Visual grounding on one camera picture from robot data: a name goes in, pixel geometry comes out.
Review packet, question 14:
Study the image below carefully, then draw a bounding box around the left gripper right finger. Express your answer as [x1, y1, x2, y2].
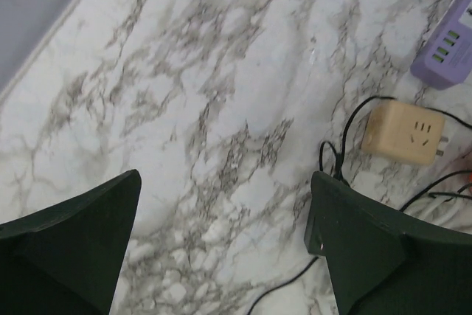
[304, 172, 471, 314]

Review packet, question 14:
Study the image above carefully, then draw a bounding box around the purple power strip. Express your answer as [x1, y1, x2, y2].
[410, 0, 471, 90]

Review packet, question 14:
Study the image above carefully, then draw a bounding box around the beige cube socket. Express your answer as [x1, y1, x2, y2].
[361, 100, 445, 165]

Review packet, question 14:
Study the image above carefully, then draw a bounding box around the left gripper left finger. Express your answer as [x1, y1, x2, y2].
[1, 170, 142, 314]

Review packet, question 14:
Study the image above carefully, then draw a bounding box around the white power strip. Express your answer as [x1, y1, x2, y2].
[400, 179, 471, 227]

